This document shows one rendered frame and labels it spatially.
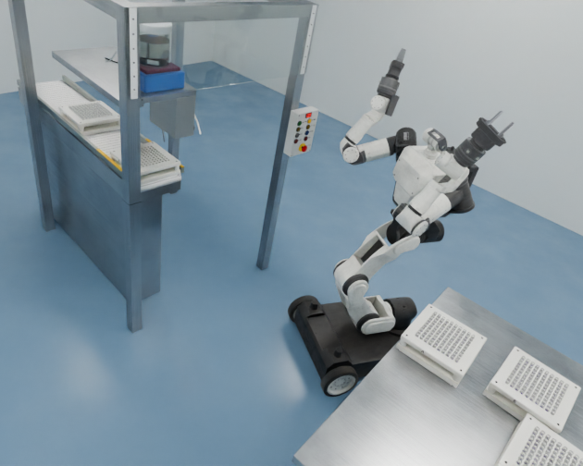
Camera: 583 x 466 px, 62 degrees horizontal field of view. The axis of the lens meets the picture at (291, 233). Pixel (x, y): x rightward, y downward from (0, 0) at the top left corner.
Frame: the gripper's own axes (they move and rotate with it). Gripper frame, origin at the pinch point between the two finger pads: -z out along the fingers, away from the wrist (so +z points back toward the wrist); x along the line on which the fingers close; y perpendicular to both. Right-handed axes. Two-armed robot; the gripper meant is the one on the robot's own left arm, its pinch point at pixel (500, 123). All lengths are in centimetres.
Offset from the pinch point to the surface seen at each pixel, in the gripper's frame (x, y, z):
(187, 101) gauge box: 101, -27, 82
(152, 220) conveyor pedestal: 87, -25, 154
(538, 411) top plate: -81, -30, 46
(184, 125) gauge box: 96, -26, 92
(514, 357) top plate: -67, -12, 49
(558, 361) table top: -82, 10, 48
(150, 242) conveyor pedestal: 81, -24, 168
